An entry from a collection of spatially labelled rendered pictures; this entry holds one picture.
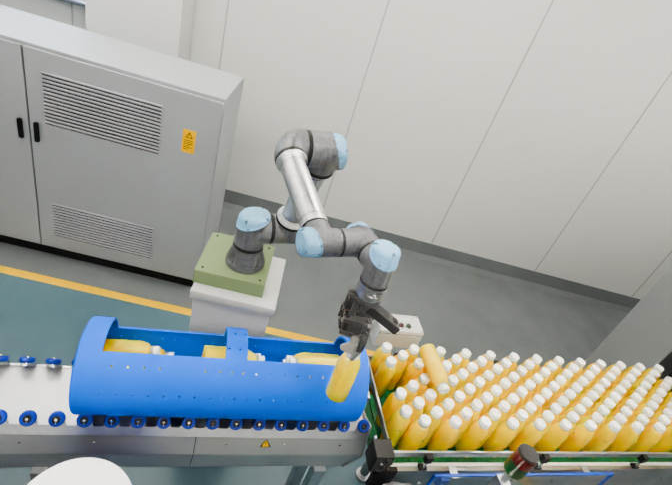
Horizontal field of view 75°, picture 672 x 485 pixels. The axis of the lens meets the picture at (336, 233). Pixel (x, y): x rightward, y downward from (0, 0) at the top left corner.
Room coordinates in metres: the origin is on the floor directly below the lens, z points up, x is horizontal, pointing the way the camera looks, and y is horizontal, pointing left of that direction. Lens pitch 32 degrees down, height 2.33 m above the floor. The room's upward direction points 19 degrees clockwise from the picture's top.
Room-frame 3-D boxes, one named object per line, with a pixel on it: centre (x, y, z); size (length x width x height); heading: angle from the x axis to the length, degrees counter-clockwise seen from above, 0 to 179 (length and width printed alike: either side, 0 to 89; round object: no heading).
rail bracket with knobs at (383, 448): (0.92, -0.39, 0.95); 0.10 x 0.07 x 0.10; 19
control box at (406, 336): (1.44, -0.38, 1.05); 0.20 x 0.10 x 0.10; 109
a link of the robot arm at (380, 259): (0.91, -0.13, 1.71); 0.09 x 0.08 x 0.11; 32
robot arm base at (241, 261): (1.35, 0.30, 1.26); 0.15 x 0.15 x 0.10
